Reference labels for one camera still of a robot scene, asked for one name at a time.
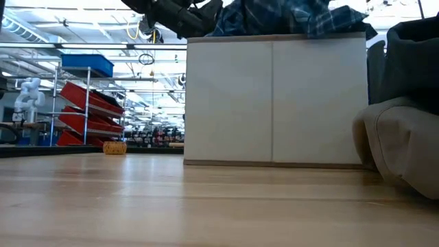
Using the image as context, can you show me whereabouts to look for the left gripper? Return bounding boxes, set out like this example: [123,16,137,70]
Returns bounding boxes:
[185,0,224,38]

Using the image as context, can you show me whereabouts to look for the blue plaid shirt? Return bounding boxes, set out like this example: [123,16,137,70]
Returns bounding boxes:
[207,0,378,40]

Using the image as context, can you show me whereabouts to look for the beige fabric storage box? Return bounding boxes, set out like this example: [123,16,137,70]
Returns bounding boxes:
[183,32,370,169]

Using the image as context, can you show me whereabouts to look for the dark green garment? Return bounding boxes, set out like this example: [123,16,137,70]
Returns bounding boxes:
[379,15,439,116]

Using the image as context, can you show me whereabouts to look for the beige garment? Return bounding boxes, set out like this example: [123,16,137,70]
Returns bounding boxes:
[352,95,439,200]

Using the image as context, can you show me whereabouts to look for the blue plastic bin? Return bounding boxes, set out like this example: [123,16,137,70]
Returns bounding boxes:
[60,54,115,78]

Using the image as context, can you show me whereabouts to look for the red plastic bin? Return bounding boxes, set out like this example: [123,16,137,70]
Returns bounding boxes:
[60,81,125,116]
[58,105,124,134]
[56,129,114,148]

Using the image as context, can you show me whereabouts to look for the metal shelf rack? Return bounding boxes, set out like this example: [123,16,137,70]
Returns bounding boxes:
[47,64,128,148]

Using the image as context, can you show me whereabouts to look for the small round tape roll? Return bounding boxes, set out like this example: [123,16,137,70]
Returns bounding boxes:
[102,141,128,156]

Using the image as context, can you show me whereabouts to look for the black upright stand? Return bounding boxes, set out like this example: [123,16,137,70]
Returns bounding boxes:
[366,40,387,106]

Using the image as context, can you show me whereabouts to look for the black ceiling cable reel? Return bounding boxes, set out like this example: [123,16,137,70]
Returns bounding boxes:
[139,15,164,44]

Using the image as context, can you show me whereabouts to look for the hanging black cable loop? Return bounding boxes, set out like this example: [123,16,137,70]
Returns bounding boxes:
[138,53,156,66]

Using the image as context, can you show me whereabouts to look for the yellow hanging cable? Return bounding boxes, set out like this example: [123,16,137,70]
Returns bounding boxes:
[126,20,141,40]

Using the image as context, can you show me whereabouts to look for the black table frame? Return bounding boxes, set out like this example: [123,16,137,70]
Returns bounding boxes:
[0,145,185,158]

